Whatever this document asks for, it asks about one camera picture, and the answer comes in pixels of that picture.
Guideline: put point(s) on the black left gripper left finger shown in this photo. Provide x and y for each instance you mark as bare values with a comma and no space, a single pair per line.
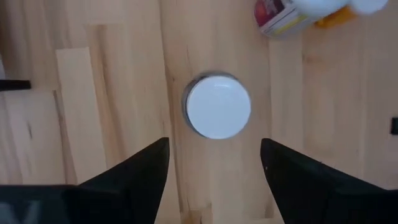
133,186

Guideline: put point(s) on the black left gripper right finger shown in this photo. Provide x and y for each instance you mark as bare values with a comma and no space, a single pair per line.
298,189

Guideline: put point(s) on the white lid bottle peach label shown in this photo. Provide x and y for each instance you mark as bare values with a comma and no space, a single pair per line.
217,107

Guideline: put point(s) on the white capped medicine bottle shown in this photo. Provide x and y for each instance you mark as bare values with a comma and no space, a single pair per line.
280,21

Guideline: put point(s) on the orange pill vial white cap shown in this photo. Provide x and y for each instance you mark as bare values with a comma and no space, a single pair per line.
337,18

